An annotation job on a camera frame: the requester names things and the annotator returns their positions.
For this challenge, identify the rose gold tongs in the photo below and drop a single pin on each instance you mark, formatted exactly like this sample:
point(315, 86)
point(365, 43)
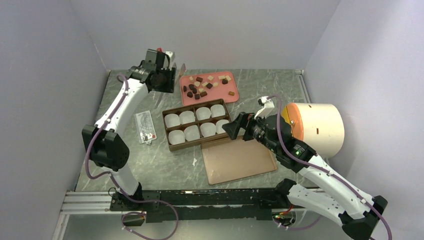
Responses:
point(182, 70)

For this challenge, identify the gold box lid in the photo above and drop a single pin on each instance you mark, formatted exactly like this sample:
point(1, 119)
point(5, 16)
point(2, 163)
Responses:
point(228, 160)

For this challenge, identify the white paper cup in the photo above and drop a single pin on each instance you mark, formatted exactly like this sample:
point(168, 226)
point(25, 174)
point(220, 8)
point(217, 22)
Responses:
point(217, 110)
point(203, 113)
point(208, 129)
point(187, 117)
point(192, 133)
point(172, 120)
point(176, 137)
point(219, 126)

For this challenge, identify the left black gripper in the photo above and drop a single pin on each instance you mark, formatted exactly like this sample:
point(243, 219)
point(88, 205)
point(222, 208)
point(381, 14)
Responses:
point(168, 87)

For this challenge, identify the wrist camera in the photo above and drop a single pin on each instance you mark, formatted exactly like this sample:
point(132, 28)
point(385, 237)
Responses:
point(267, 105)
point(167, 56)

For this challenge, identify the white paper leaflet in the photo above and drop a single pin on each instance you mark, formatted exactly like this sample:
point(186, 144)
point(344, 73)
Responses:
point(145, 127)

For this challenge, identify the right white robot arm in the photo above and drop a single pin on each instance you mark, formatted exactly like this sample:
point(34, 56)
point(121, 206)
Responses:
point(355, 211)

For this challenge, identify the brown chocolate piece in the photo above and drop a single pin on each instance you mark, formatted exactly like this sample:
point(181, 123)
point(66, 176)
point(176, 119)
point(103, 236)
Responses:
point(203, 94)

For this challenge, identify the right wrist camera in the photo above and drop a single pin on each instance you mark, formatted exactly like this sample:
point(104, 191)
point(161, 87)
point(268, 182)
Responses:
point(267, 105)

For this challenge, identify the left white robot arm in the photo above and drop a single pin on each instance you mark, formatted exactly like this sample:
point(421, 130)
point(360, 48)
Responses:
point(106, 151)

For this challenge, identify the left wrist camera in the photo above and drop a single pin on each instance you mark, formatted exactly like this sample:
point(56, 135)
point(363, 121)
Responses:
point(167, 56)

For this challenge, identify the pink plastic tray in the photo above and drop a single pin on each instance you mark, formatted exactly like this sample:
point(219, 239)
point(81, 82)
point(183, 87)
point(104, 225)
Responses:
point(214, 88)

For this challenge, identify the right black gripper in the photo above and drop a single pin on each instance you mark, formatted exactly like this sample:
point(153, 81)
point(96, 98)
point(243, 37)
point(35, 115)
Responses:
point(244, 120)

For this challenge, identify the cream orange cylinder container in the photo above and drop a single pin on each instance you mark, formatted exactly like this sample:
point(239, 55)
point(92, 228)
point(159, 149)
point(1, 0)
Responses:
point(319, 125)

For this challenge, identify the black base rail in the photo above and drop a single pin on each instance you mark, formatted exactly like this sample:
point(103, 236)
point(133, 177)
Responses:
point(261, 204)

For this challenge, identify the brown chocolate box tray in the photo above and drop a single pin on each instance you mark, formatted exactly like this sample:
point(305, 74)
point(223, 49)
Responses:
point(182, 127)

